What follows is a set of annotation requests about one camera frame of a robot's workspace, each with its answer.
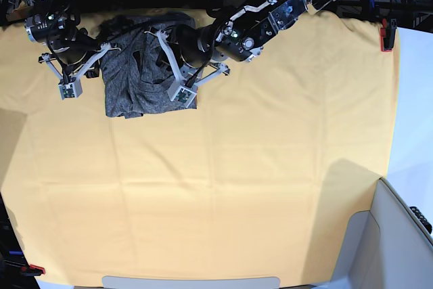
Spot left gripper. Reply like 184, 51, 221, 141
169, 24, 218, 68

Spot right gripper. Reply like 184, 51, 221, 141
50, 35, 101, 79

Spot grey long-sleeve shirt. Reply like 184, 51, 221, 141
97, 12, 195, 118

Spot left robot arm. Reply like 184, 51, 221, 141
159, 0, 336, 72

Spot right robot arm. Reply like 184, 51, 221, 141
24, 0, 99, 82

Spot yellow table cloth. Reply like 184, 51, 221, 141
1, 12, 399, 286

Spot red-black clamp right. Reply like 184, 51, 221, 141
380, 18, 397, 52

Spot red-black clamp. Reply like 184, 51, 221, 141
20, 265, 45, 277
380, 18, 397, 52

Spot red-black clamp left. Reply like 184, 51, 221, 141
20, 265, 45, 277

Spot white plastic bin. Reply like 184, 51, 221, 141
328, 178, 432, 288

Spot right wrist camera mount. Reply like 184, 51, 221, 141
38, 43, 121, 99

